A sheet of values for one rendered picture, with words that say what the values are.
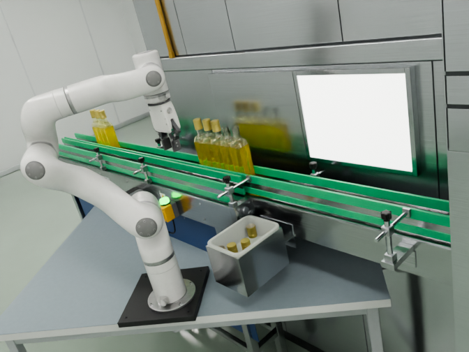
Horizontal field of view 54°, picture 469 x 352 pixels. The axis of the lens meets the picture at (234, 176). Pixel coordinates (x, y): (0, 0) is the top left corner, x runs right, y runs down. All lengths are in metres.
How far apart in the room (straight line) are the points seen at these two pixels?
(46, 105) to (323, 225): 0.96
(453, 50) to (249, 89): 1.01
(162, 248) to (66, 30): 6.42
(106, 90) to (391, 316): 1.35
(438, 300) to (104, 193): 1.20
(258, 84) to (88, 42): 6.33
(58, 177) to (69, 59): 6.35
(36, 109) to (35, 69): 6.11
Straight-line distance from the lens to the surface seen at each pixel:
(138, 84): 1.41
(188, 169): 2.02
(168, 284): 1.73
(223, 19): 1.87
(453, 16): 0.94
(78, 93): 1.49
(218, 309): 1.73
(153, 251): 1.66
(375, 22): 1.45
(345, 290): 1.70
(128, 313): 1.84
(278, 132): 1.78
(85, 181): 1.56
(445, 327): 1.85
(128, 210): 1.56
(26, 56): 7.58
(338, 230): 1.54
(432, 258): 1.40
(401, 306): 1.90
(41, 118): 1.51
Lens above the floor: 1.81
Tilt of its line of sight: 22 degrees down
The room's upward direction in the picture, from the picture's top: 14 degrees counter-clockwise
